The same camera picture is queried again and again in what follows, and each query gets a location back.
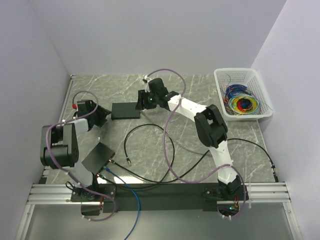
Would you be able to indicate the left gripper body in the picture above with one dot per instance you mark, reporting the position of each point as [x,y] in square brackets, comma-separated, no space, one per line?
[94,115]

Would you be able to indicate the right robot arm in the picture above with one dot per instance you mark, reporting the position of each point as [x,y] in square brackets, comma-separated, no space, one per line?
[210,127]

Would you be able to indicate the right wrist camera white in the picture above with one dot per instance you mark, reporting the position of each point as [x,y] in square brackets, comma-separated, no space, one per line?
[146,79]

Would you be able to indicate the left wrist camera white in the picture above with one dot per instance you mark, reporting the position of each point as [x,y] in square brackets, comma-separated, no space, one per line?
[74,106]

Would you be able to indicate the black base beam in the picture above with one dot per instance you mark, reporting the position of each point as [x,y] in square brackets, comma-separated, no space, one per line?
[171,196]

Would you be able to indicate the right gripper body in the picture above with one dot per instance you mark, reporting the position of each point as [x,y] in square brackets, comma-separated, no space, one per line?
[151,100]

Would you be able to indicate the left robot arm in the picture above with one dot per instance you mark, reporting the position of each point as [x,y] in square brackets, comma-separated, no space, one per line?
[59,146]

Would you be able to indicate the white plastic basket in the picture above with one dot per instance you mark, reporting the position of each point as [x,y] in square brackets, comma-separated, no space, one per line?
[242,94]

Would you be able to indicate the black network switch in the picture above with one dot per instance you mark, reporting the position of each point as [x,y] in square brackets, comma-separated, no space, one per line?
[99,157]
[124,111]

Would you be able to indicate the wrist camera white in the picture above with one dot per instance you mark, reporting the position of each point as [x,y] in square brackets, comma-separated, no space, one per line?
[146,79]
[74,106]

